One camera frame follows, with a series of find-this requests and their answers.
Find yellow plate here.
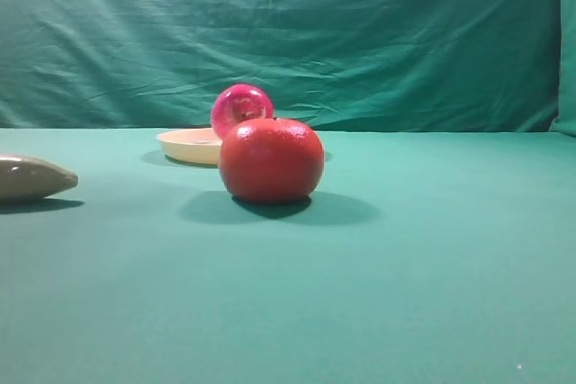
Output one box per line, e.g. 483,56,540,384
157,128,221,165

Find dark red apple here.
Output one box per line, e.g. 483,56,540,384
211,84,274,139

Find green table cloth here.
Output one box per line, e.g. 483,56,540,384
1,129,575,383

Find green backdrop cloth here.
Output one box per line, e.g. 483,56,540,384
1,0,575,134

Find orange-red round fruit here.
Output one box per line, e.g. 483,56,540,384
219,119,325,203

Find beige oblong vegetable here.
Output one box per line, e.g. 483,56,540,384
1,154,78,203

